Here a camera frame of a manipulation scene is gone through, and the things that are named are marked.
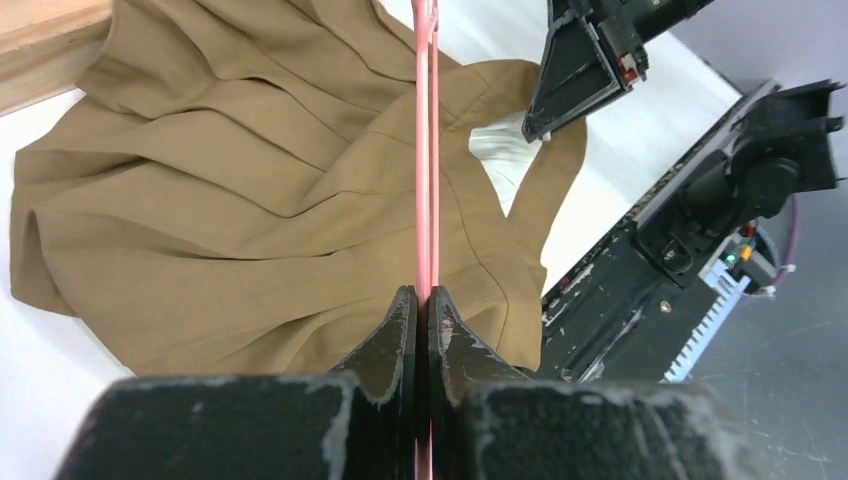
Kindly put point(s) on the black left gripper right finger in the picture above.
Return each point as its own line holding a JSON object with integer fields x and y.
{"x": 490, "y": 421}

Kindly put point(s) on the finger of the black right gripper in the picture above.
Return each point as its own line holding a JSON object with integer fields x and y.
{"x": 577, "y": 73}

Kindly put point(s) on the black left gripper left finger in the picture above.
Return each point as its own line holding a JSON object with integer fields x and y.
{"x": 354, "y": 421}

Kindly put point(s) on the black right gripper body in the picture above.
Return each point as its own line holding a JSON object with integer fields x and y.
{"x": 626, "y": 26}

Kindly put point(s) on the pink thin hanger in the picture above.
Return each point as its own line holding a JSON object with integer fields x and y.
{"x": 426, "y": 17}

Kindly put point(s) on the tan brown pleated skirt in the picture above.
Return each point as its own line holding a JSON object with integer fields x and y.
{"x": 235, "y": 191}

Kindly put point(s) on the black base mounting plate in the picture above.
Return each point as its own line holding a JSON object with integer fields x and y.
{"x": 614, "y": 316}

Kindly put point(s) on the wooden clothes rack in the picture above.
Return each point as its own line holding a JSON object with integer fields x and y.
{"x": 46, "y": 45}

